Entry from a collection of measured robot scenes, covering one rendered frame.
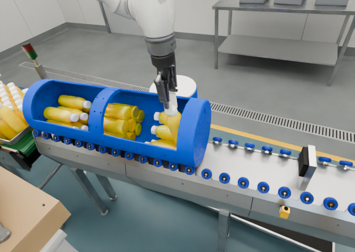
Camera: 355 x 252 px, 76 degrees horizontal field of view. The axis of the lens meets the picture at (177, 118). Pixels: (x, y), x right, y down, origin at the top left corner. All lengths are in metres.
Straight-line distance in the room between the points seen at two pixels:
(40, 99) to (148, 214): 1.20
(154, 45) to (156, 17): 0.08
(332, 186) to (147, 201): 1.42
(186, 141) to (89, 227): 1.47
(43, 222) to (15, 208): 0.11
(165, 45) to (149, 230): 1.55
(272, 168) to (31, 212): 0.92
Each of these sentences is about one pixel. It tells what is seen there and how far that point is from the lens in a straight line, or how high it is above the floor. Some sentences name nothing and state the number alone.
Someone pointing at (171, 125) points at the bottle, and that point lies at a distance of 0.85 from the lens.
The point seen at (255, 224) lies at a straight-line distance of 1.80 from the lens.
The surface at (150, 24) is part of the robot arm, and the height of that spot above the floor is 1.57.
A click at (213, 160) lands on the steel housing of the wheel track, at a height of 0.93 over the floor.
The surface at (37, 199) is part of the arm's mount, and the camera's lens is 0.95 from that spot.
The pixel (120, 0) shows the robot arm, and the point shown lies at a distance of 0.74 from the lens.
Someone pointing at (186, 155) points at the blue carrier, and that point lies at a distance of 0.85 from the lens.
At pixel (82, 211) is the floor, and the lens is 2.23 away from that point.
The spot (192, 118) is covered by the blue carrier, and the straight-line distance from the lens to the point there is 0.83.
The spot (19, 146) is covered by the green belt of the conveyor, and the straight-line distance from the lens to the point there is 1.58.
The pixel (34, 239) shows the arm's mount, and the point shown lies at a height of 1.06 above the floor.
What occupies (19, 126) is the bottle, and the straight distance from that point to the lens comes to 1.52.
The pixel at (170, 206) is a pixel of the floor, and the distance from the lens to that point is 2.01.
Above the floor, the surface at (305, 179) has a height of 1.00.
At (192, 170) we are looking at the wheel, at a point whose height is 0.97.
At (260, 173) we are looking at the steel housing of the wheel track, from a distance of 1.05.
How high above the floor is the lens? 1.77
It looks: 41 degrees down
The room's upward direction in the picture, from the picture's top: 8 degrees counter-clockwise
